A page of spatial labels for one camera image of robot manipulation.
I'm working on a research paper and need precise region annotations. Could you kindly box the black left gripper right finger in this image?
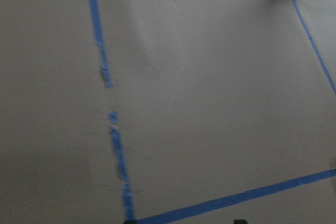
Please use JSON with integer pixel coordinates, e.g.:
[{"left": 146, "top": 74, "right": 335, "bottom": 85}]
[{"left": 233, "top": 219, "right": 246, "bottom": 224}]

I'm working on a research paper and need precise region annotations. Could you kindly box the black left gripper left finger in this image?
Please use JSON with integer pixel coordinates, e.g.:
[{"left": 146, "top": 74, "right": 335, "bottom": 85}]
[{"left": 124, "top": 220, "right": 137, "bottom": 224}]

